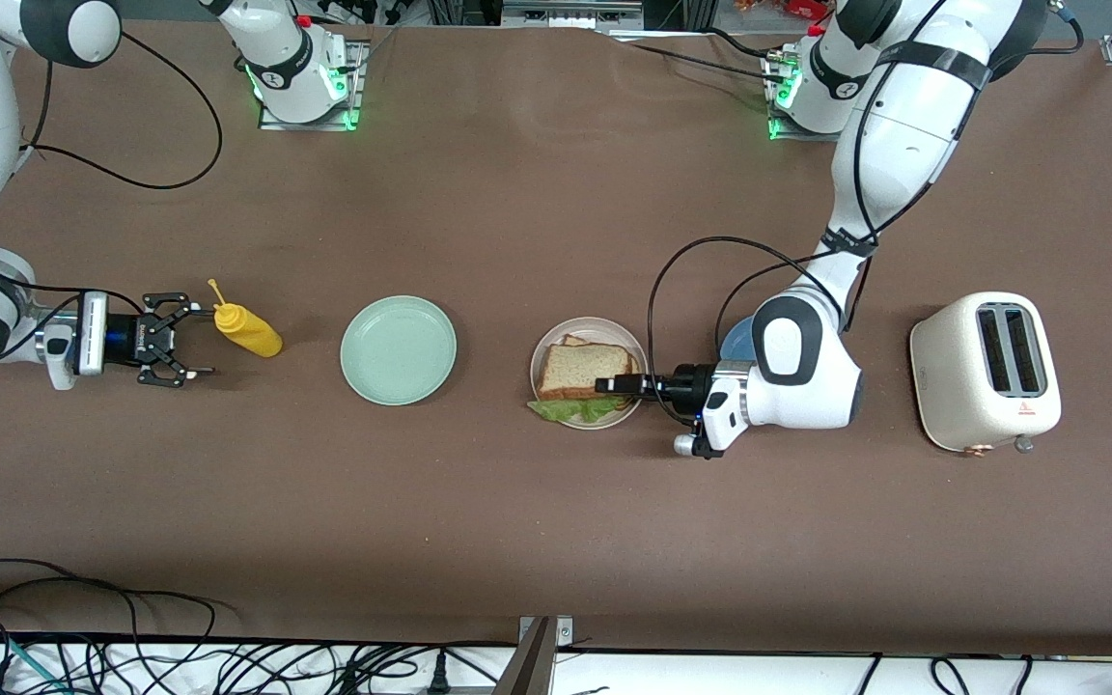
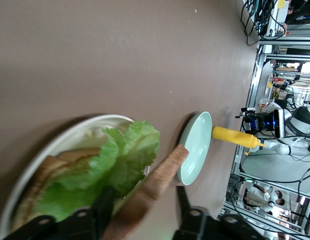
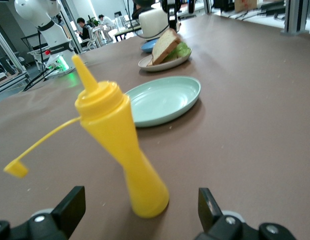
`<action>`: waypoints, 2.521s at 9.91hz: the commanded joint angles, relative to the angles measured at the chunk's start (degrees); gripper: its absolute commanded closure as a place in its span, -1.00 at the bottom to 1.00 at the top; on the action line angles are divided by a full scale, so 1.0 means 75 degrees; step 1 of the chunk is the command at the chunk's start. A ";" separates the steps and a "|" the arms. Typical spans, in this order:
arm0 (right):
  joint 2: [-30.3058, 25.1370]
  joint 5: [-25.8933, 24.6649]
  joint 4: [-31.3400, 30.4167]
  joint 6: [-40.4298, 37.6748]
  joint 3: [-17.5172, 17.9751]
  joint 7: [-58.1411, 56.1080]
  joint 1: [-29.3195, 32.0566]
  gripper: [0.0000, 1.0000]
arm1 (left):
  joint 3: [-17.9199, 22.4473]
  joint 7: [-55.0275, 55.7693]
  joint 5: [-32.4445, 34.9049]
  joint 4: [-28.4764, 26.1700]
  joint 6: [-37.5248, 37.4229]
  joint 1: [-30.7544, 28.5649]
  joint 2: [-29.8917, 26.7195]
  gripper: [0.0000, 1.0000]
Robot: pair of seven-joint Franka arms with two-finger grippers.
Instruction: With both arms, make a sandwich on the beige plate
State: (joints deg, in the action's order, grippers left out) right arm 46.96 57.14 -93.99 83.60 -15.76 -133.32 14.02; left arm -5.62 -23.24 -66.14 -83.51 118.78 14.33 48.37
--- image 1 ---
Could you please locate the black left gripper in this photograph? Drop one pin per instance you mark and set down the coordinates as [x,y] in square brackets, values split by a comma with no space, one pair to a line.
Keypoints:
[683,381]

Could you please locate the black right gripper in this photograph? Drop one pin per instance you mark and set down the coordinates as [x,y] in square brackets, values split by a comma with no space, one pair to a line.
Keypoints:
[144,338]

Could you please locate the brown bread slice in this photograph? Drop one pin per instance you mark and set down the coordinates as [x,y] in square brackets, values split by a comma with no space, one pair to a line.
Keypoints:
[580,367]
[570,340]

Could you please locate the green lettuce leaf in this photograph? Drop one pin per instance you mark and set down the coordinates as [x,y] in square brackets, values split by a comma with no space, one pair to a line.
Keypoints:
[575,412]

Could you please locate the yellow mustard squeeze bottle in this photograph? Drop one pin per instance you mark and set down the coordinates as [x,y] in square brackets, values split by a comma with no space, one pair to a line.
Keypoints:
[252,333]

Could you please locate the beige plate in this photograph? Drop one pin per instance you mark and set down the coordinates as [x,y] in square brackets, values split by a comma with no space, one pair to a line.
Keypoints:
[604,326]

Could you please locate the blue plate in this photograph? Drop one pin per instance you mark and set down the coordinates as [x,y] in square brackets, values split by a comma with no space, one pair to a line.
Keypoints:
[737,343]

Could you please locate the light green plate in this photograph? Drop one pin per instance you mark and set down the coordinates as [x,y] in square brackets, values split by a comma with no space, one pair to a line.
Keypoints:
[399,349]

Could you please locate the white toaster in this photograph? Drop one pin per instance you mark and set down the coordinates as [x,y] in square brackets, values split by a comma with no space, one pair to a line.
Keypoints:
[952,376]

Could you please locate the black power plug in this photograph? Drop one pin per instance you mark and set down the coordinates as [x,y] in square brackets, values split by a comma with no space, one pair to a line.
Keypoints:
[438,671]

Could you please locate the grey metal box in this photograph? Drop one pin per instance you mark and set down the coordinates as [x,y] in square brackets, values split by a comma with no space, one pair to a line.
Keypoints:
[570,14]

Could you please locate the red packaged item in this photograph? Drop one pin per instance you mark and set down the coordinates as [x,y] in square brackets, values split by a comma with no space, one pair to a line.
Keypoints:
[792,8]

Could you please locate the metal table bracket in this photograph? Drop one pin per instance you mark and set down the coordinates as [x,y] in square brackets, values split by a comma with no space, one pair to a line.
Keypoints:
[537,661]

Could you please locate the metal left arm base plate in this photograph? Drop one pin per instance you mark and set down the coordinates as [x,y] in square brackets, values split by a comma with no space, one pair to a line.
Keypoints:
[778,133]

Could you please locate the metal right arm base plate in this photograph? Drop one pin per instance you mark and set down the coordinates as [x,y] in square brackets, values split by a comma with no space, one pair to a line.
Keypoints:
[356,77]

